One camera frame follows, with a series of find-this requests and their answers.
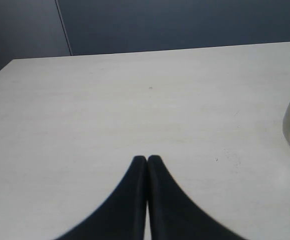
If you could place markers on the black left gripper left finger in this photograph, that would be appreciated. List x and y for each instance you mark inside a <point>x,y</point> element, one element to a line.
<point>122,215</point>

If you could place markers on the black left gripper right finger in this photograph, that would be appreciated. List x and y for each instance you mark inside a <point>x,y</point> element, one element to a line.
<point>173,215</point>

